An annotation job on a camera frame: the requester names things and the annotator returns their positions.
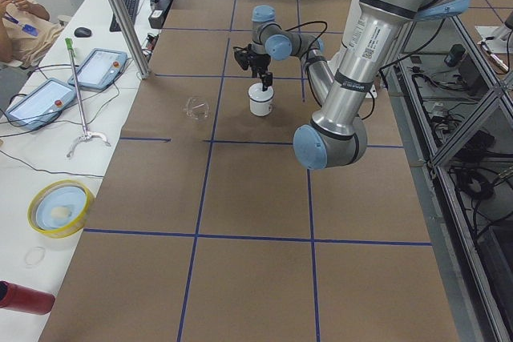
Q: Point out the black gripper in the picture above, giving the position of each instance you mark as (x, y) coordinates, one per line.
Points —
(260, 63)

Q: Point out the white enamel mug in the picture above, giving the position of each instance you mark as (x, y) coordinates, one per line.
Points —
(260, 109)

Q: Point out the clear plastic funnel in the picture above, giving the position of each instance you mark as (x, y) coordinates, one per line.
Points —
(196, 108)

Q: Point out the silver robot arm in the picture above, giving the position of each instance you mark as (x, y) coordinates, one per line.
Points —
(335, 135)

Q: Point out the black computer box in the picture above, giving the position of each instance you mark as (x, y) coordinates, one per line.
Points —
(159, 13)

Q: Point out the far blue teach pendant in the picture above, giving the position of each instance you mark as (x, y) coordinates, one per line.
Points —
(100, 69)

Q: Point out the blue teach pendant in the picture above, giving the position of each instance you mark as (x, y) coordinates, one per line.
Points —
(100, 69)
(42, 105)

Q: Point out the metal reacher grabber tool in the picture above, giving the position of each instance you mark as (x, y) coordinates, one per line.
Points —
(87, 135)

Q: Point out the black computer mouse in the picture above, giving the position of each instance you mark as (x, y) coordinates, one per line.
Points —
(82, 32)

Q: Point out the near blue teach pendant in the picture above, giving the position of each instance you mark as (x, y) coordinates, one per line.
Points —
(42, 105)

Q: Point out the seated person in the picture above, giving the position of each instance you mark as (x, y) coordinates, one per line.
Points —
(27, 33)

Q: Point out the yellow tape roll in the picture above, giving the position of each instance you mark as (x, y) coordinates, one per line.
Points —
(60, 209)

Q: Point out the red bottle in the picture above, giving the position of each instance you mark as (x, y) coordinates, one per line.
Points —
(23, 299)

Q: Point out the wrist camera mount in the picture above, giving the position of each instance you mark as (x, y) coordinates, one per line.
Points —
(242, 57)

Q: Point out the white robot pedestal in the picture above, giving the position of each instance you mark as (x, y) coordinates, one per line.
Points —
(351, 21)

